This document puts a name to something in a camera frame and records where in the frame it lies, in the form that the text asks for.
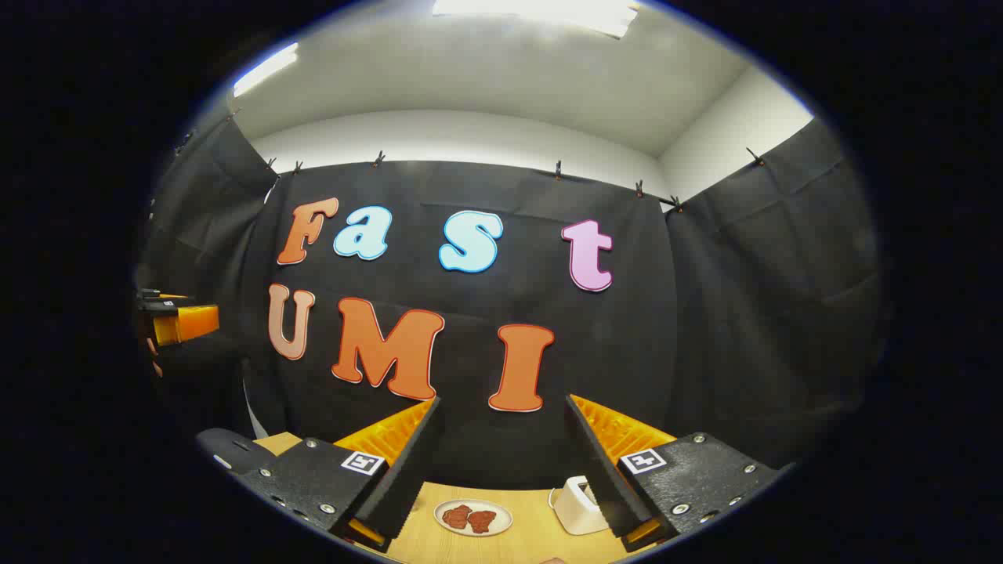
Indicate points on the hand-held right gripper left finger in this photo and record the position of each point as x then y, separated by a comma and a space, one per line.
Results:
400, 486

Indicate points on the white toaster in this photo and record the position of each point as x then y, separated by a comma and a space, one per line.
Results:
576, 509

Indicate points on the ceiling light panel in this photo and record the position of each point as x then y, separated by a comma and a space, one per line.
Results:
266, 69

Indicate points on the black backdrop cloth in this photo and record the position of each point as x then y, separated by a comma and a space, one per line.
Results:
486, 368

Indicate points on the brown meat piece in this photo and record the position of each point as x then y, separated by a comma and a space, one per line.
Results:
482, 522
456, 517

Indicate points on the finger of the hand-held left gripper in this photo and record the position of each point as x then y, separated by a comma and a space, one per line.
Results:
188, 323

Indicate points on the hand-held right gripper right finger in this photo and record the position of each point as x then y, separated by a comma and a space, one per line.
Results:
607, 486

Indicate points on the white round plate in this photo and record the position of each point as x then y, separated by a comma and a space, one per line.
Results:
501, 509

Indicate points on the silver black rice cooker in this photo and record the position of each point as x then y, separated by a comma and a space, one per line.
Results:
231, 450

